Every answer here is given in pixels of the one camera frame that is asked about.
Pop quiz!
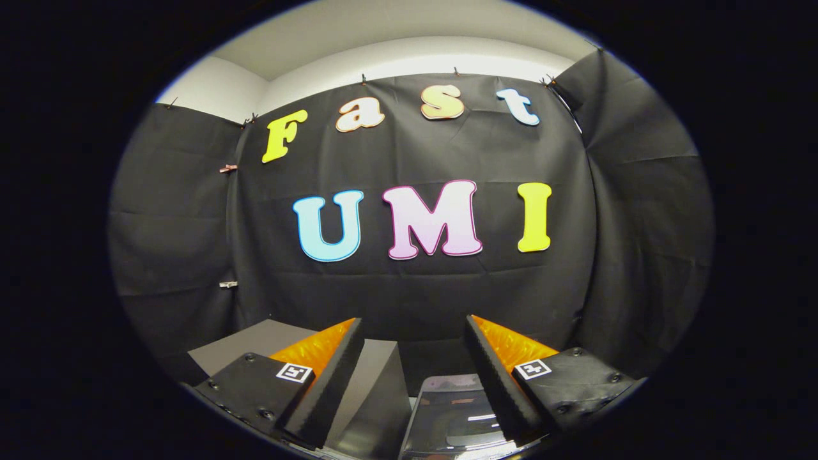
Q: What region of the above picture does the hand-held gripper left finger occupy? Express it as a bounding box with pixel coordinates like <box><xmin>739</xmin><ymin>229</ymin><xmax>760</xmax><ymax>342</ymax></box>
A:
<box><xmin>192</xmin><ymin>318</ymin><xmax>366</xmax><ymax>449</ymax></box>

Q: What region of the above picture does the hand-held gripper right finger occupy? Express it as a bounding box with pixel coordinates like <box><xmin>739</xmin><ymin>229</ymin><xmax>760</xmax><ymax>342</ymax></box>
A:
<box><xmin>463</xmin><ymin>314</ymin><xmax>640</xmax><ymax>445</ymax></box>

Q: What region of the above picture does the grey washing machine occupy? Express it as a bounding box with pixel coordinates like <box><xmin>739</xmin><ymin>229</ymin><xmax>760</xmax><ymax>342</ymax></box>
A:
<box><xmin>397</xmin><ymin>372</ymin><xmax>554</xmax><ymax>460</ymax></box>

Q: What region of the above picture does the dark transparent washing machine lid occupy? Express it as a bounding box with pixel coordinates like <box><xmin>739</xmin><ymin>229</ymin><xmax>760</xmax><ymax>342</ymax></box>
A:
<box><xmin>408</xmin><ymin>383</ymin><xmax>513</xmax><ymax>452</ymax></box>

